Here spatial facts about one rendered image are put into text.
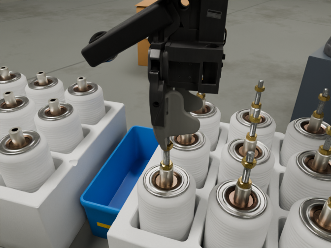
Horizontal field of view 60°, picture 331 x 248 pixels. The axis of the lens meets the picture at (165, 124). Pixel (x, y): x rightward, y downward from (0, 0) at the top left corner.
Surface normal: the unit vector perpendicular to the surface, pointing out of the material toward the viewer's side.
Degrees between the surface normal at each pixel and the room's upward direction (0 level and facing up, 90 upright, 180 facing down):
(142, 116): 0
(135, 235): 0
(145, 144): 88
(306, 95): 90
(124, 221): 0
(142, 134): 88
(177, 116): 85
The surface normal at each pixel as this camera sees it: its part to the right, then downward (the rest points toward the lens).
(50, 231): 0.96, 0.15
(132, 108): 0.00, -0.83
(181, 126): -0.17, 0.47
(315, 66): -0.67, 0.41
